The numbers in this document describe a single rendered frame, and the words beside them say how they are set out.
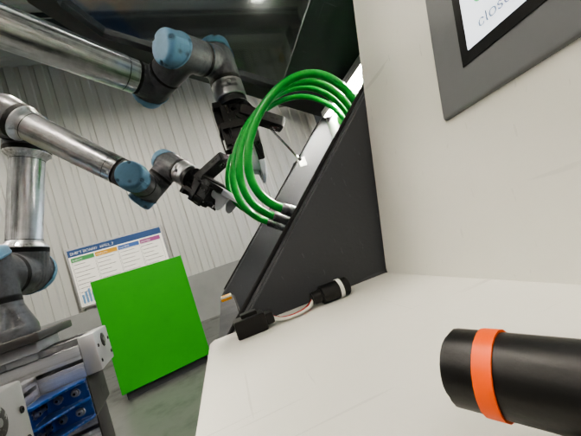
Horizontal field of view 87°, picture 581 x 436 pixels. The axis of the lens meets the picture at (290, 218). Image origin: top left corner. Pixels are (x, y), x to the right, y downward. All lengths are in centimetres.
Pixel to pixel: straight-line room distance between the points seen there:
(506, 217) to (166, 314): 382
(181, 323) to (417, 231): 375
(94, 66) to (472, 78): 69
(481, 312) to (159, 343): 385
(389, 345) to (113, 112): 809
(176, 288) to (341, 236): 364
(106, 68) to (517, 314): 77
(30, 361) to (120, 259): 629
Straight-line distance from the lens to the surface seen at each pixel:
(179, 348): 401
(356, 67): 91
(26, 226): 113
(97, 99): 837
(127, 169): 88
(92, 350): 92
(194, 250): 722
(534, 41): 26
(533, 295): 23
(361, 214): 39
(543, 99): 25
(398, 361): 18
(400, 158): 36
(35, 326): 100
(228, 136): 74
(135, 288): 393
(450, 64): 31
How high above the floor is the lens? 105
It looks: 4 degrees up
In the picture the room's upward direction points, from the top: 18 degrees counter-clockwise
